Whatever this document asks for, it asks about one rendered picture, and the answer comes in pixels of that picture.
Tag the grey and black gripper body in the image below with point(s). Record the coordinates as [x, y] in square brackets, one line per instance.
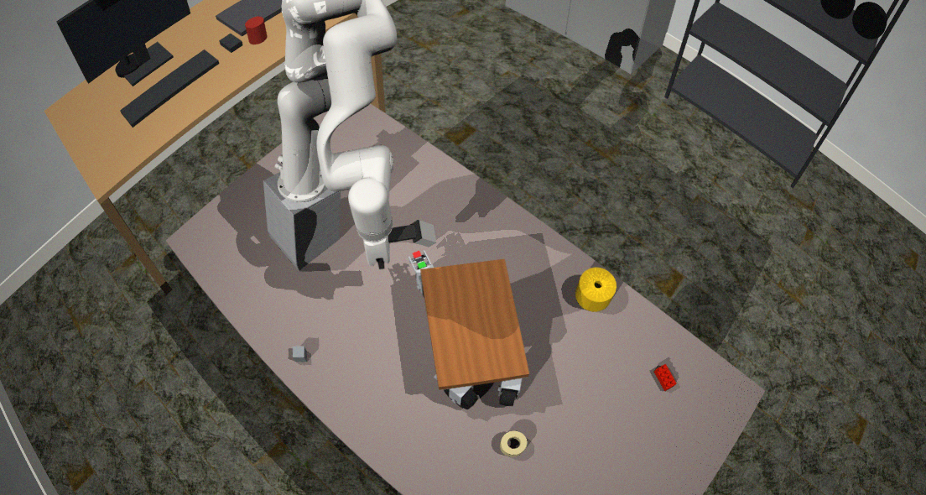
[377, 249]

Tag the red toy building brick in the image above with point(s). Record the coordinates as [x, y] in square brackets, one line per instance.
[665, 377]

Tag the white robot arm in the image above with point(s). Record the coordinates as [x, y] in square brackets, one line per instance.
[348, 88]

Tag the beige roll of masking tape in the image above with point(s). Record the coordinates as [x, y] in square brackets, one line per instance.
[513, 435]

